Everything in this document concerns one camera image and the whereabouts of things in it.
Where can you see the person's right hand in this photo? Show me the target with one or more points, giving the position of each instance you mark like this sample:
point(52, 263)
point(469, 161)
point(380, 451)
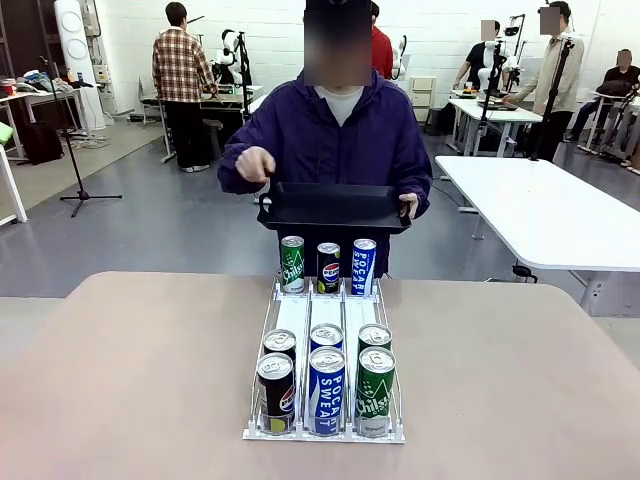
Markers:
point(254, 165)

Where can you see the person's left hand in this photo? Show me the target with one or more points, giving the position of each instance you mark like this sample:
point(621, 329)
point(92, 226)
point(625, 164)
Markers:
point(414, 202)

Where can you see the black serving tray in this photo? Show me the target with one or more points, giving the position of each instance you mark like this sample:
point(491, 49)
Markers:
point(335, 205)

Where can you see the blue Pocari Sweat display can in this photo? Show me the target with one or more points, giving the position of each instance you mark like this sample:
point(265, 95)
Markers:
point(363, 267)

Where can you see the person's right forearm purple sleeve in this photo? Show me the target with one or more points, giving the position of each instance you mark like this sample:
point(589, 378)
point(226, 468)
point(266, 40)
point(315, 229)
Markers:
point(227, 175)

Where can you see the person's left forearm purple sleeve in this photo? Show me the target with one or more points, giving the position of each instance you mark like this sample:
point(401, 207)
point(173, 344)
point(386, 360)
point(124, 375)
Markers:
point(424, 192)

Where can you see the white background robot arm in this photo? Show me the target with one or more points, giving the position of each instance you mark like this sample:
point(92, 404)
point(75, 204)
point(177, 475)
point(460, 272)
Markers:
point(400, 60)
point(487, 75)

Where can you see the person in purple jacket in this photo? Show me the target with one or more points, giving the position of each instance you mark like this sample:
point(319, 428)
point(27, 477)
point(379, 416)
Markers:
point(325, 145)

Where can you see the person in plaid shirt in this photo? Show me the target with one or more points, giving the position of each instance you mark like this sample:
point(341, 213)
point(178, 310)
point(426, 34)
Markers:
point(180, 65)

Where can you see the person in black shirt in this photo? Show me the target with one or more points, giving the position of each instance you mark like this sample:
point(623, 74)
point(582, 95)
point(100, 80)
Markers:
point(475, 60)

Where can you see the person in red top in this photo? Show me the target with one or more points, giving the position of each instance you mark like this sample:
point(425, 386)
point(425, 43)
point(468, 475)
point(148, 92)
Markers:
point(382, 50)

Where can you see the person in beige jacket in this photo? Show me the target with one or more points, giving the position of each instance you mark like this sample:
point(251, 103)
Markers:
point(560, 75)

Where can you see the seated person in black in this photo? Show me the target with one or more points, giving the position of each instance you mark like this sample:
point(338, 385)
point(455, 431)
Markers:
point(620, 75)

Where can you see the white height-adjustable desk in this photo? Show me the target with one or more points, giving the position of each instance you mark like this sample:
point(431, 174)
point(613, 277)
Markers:
point(257, 105)

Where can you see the grey background workbench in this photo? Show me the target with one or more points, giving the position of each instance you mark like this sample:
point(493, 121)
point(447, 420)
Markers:
point(220, 102)

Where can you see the black pole stand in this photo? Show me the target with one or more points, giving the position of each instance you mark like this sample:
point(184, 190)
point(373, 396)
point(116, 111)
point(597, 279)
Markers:
point(484, 120)
point(243, 65)

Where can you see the green Chilsung display can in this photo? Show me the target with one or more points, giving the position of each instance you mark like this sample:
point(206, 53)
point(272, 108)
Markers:
point(292, 265)

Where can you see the black Pepsi display can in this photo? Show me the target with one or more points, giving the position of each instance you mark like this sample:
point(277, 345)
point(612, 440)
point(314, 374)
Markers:
point(328, 270)

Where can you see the large white table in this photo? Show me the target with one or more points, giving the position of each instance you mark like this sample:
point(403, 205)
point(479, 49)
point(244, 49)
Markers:
point(525, 200)

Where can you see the white drawer cabinet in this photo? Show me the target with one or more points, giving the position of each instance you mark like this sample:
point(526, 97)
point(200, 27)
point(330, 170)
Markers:
point(423, 90)

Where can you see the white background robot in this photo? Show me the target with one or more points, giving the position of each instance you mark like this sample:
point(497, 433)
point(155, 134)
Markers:
point(227, 50)

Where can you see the white background desk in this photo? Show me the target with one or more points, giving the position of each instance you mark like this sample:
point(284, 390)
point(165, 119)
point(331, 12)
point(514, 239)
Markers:
point(500, 110)

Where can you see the black tripod microphone stand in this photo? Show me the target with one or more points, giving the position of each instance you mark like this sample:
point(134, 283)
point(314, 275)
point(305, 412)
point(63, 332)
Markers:
point(81, 194)

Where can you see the black bag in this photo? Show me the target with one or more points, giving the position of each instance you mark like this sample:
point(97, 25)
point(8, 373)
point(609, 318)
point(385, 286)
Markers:
point(42, 145)

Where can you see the white tower air conditioner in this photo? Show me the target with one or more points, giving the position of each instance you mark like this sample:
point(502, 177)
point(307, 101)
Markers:
point(75, 50)

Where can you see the pile of clothes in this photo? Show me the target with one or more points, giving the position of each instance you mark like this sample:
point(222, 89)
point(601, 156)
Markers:
point(40, 80)

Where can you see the white table with white legs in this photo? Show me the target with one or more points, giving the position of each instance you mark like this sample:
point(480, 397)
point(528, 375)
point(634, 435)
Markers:
point(19, 200)

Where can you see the green block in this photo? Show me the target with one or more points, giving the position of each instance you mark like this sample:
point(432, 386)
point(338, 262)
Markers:
point(5, 134)

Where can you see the red cup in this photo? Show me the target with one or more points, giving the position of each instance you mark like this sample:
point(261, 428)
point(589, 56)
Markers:
point(8, 90)

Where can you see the black tripod camera stand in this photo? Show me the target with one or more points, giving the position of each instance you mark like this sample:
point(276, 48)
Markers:
point(550, 110)

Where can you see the white wall electrical box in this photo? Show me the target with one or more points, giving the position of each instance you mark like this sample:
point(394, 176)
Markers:
point(102, 75)

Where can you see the black camera on pole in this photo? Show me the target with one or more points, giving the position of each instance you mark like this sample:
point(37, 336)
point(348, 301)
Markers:
point(511, 30)

